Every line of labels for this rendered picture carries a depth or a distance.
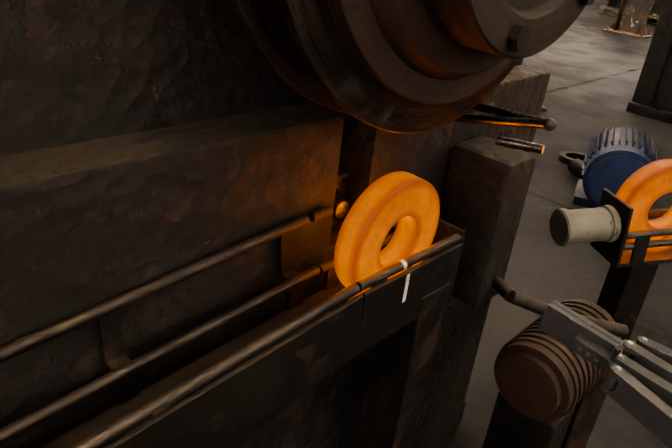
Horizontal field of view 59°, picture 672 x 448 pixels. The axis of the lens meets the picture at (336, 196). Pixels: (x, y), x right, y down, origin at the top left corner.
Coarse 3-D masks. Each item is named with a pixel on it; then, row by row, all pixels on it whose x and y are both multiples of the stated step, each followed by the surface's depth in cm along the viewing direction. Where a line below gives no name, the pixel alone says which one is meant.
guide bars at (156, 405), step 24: (456, 240) 76; (408, 264) 70; (360, 288) 64; (312, 312) 60; (264, 336) 56; (288, 336) 59; (240, 360) 54; (192, 384) 51; (144, 408) 48; (168, 408) 49; (96, 432) 46; (120, 432) 47
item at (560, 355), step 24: (600, 312) 97; (528, 336) 91; (504, 360) 90; (528, 360) 87; (552, 360) 85; (576, 360) 87; (504, 384) 91; (528, 384) 88; (552, 384) 85; (576, 384) 85; (504, 408) 96; (528, 408) 89; (552, 408) 86; (504, 432) 97; (528, 432) 93; (552, 432) 90
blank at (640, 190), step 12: (648, 168) 92; (660, 168) 91; (636, 180) 92; (648, 180) 90; (660, 180) 91; (624, 192) 93; (636, 192) 91; (648, 192) 91; (660, 192) 92; (636, 204) 92; (648, 204) 92; (636, 216) 93; (636, 228) 94; (648, 228) 94; (660, 228) 95
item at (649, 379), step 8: (616, 352) 51; (616, 360) 51; (624, 360) 51; (632, 360) 52; (624, 368) 51; (632, 368) 51; (640, 368) 51; (640, 376) 50; (648, 376) 50; (656, 376) 50; (648, 384) 50; (656, 384) 49; (664, 384) 50; (656, 392) 50; (664, 392) 49; (664, 400) 49
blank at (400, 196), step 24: (384, 192) 64; (408, 192) 66; (432, 192) 70; (360, 216) 63; (384, 216) 64; (408, 216) 70; (432, 216) 72; (360, 240) 63; (408, 240) 72; (432, 240) 75; (336, 264) 66; (360, 264) 65; (384, 264) 70
